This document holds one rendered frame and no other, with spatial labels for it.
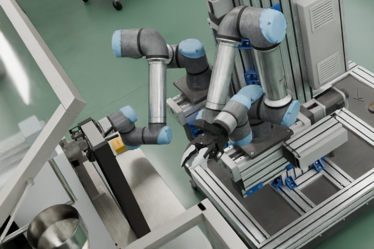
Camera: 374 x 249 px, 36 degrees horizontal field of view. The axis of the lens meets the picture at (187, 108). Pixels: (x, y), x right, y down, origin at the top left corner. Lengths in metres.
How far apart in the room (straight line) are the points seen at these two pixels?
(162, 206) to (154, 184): 0.13
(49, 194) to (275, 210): 1.44
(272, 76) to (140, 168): 0.68
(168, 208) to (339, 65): 1.09
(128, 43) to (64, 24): 3.21
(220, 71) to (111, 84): 2.47
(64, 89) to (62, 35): 4.32
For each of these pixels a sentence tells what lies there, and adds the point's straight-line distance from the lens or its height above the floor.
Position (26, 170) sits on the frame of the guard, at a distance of 1.15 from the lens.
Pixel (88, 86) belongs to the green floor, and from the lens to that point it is 4.64.
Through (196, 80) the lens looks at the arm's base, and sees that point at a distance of 2.83.
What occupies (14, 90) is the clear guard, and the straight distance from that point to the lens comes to 1.34.
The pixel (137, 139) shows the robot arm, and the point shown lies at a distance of 2.40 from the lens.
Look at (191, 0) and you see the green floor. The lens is 5.25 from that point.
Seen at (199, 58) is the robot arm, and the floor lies 0.99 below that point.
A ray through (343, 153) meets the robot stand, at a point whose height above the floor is 0.21.
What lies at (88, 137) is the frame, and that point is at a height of 1.44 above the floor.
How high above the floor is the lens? 2.58
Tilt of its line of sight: 39 degrees down
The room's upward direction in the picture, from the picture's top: 19 degrees counter-clockwise
